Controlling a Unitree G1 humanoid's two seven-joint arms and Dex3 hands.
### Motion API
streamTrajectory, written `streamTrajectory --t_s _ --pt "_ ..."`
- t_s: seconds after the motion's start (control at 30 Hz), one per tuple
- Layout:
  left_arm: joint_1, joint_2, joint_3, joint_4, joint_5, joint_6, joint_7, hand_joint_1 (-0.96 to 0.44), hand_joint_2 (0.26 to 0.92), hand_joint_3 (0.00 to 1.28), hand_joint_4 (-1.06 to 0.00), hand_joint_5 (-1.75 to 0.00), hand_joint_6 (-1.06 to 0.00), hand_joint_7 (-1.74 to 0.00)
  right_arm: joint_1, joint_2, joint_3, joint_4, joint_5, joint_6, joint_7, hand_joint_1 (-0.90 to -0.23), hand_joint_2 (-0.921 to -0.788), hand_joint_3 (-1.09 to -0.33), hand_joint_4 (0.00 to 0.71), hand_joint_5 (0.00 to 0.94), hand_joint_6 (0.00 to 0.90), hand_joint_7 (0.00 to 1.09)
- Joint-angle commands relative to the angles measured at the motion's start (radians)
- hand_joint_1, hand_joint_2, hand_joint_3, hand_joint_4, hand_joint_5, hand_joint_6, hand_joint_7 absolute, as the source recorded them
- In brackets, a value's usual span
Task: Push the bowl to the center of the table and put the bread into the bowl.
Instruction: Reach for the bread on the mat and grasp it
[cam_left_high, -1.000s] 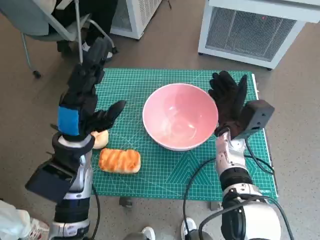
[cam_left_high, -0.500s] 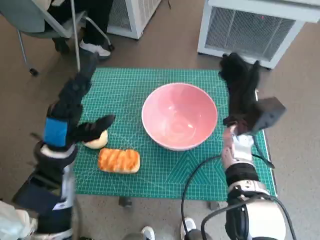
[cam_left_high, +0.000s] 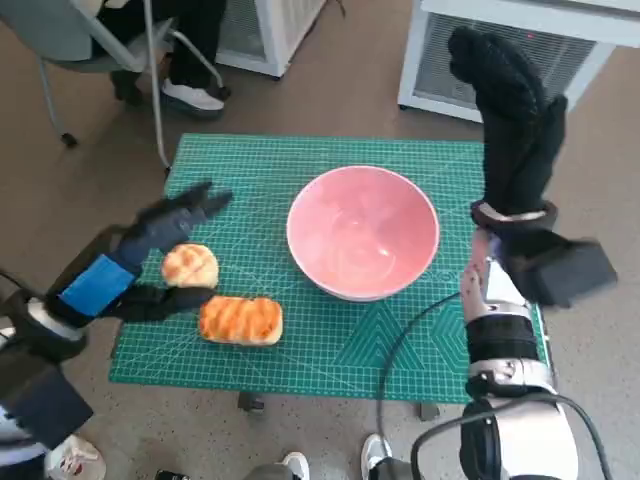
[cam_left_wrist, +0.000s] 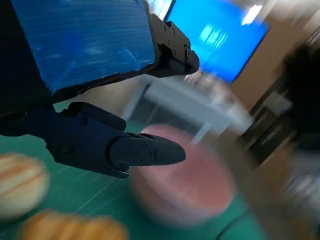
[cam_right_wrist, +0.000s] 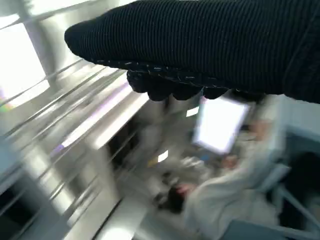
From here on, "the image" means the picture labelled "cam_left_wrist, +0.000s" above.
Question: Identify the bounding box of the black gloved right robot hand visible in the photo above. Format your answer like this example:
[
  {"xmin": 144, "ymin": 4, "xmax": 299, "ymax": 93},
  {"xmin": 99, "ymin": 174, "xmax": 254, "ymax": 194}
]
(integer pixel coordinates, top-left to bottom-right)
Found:
[{"xmin": 283, "ymin": 43, "xmax": 320, "ymax": 142}]

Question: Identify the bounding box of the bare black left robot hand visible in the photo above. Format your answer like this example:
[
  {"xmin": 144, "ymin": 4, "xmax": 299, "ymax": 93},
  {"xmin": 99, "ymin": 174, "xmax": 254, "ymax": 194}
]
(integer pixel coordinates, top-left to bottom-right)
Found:
[{"xmin": 0, "ymin": 0, "xmax": 200, "ymax": 180}]

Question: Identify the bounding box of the pink bowl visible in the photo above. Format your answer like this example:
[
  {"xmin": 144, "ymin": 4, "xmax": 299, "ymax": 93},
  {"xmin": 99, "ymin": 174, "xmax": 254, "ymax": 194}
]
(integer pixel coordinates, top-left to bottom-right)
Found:
[{"xmin": 128, "ymin": 123, "xmax": 237, "ymax": 230}]

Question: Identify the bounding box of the pale round toy bread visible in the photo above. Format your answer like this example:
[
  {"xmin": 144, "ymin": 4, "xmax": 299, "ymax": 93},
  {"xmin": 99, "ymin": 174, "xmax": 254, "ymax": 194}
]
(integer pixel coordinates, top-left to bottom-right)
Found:
[{"xmin": 0, "ymin": 152, "xmax": 51, "ymax": 222}]

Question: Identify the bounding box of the orange long toy bread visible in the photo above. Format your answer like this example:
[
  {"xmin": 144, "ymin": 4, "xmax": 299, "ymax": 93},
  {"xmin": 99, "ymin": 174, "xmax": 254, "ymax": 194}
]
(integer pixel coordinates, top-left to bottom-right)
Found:
[{"xmin": 18, "ymin": 211, "xmax": 130, "ymax": 240}]

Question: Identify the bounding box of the blue monitor screen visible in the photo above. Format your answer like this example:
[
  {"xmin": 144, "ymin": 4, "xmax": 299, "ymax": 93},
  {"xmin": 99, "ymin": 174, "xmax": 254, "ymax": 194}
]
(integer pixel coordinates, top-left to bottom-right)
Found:
[{"xmin": 166, "ymin": 0, "xmax": 271, "ymax": 84}]

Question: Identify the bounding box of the large white grille cabinet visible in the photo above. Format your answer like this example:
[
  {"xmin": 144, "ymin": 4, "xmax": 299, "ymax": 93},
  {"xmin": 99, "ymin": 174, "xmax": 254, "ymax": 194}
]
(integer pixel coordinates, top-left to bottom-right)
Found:
[{"xmin": 122, "ymin": 74, "xmax": 255, "ymax": 146}]

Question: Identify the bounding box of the green cutting mat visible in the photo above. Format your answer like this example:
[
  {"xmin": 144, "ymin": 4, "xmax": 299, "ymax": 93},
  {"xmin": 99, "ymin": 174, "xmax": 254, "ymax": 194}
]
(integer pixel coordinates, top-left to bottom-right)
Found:
[{"xmin": 0, "ymin": 103, "xmax": 266, "ymax": 240}]

